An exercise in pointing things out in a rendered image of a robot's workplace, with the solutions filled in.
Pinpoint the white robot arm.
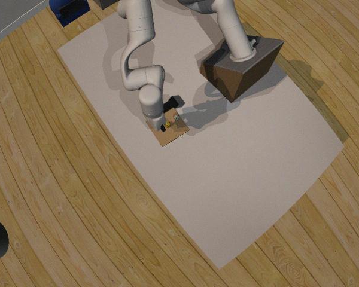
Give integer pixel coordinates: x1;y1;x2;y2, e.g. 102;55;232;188
117;0;257;118

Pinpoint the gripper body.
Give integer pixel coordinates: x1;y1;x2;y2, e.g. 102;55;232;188
143;113;166;131

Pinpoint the tan mat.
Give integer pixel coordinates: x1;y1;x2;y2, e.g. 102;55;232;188
146;108;189;147

